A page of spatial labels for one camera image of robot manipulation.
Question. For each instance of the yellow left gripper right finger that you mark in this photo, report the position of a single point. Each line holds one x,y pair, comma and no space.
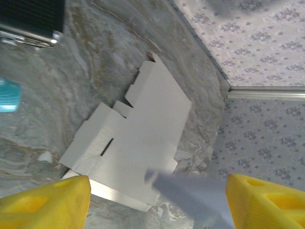
267,210

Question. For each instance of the teal toy microphone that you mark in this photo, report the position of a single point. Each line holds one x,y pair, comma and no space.
8,97

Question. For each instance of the pale lavender paper box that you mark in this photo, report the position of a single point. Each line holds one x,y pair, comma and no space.
190,195

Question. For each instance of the black hard case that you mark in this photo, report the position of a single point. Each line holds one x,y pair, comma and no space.
28,16

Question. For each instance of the aluminium frame post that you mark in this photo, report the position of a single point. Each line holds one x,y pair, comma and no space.
267,93

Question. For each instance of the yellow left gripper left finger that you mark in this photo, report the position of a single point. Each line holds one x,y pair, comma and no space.
43,207

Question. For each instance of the white cardboard paper box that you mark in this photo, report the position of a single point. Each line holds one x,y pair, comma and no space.
143,124

